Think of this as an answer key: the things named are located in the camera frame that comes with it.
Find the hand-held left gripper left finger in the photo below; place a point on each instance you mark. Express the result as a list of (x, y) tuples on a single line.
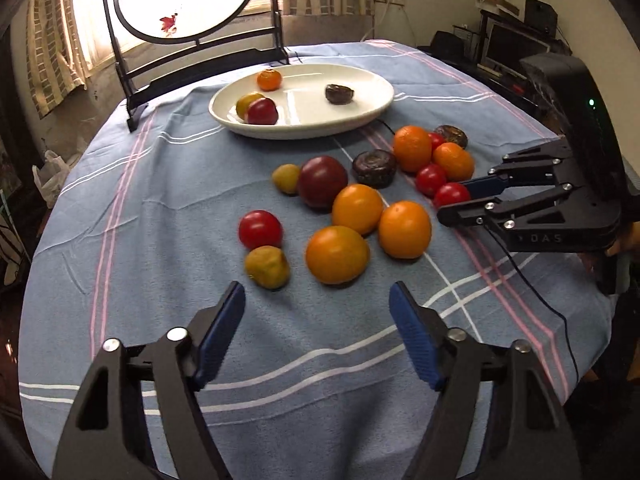
[(220, 332)]

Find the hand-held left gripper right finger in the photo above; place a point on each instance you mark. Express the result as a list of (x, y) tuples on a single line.
[(415, 335)]

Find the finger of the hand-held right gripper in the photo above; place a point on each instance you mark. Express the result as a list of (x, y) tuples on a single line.
[(465, 215), (482, 187)]

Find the red tomato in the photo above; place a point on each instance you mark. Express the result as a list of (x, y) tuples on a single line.
[(431, 179), (450, 196), (436, 140), (260, 229)]

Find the yellow-green plum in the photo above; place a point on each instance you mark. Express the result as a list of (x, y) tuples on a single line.
[(267, 267)]

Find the white oval plate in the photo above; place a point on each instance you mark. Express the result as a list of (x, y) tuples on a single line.
[(310, 110)]

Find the orange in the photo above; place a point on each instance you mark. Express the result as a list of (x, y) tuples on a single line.
[(453, 161), (357, 208), (412, 148), (337, 254), (405, 229)]

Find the dark brown passion fruit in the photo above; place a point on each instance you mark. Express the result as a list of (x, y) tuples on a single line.
[(452, 134), (340, 93), (375, 168)]

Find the blue plaid tablecloth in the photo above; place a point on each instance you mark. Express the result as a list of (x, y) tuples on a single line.
[(200, 240)]

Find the black media desk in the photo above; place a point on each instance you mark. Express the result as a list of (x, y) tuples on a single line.
[(505, 85)]

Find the computer monitor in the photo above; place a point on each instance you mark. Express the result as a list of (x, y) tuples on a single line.
[(515, 42)]

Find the large dark red plum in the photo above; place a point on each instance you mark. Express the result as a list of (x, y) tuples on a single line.
[(322, 181)]

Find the black hat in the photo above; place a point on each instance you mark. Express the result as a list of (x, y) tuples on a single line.
[(447, 45)]

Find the black speaker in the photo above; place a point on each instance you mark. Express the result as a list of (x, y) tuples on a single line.
[(541, 15)]

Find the yellow plum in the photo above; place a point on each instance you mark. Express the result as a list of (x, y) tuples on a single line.
[(285, 178), (244, 102)]

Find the small dark red plum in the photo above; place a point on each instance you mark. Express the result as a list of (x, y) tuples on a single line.
[(262, 111)]

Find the white plastic bag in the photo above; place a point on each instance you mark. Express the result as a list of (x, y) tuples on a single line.
[(50, 180)]

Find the small speckled tangerine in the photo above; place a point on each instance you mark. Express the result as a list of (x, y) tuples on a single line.
[(269, 80)]

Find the round painted table screen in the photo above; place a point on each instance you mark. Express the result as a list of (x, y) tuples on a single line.
[(190, 0)]

